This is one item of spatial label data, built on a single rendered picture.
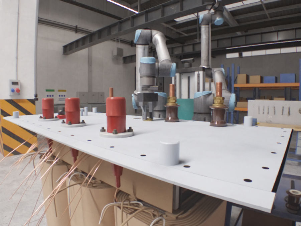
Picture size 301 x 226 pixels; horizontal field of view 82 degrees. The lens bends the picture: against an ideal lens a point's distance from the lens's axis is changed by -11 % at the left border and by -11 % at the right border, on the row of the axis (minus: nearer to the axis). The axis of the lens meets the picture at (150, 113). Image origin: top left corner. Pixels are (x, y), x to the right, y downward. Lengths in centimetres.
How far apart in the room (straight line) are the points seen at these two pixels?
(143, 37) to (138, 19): 792
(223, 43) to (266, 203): 1329
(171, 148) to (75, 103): 64
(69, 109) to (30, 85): 506
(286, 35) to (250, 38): 200
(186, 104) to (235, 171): 149
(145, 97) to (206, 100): 65
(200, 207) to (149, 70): 73
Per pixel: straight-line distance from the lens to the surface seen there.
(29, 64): 603
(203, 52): 211
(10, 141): 593
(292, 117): 565
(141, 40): 172
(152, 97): 111
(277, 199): 144
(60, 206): 145
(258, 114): 573
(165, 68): 123
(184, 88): 194
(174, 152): 38
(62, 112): 133
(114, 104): 66
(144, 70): 109
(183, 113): 185
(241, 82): 887
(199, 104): 159
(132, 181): 81
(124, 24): 1027
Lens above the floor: 149
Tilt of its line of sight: 4 degrees down
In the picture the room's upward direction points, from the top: straight up
